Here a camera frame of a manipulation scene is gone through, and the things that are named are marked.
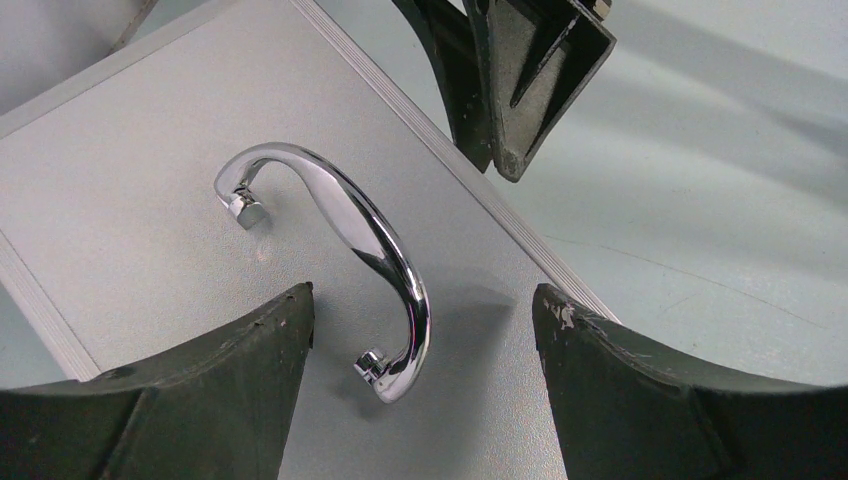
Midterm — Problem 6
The silver metal case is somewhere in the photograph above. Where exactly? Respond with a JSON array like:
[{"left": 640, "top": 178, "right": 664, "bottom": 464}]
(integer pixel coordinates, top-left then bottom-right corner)
[{"left": 1, "top": 1, "right": 603, "bottom": 479}]

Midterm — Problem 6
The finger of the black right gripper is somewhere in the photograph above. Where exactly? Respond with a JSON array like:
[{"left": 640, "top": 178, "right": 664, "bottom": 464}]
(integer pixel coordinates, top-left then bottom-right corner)
[
  {"left": 464, "top": 1, "right": 616, "bottom": 183},
  {"left": 393, "top": 0, "right": 492, "bottom": 173}
]

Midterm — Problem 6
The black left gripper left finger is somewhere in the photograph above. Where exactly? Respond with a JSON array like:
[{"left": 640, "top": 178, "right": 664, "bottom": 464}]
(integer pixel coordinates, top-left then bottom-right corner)
[{"left": 1, "top": 282, "right": 315, "bottom": 479}]

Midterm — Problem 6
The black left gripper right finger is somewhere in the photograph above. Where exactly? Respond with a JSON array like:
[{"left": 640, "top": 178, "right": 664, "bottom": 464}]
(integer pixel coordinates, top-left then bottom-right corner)
[{"left": 532, "top": 283, "right": 847, "bottom": 479}]

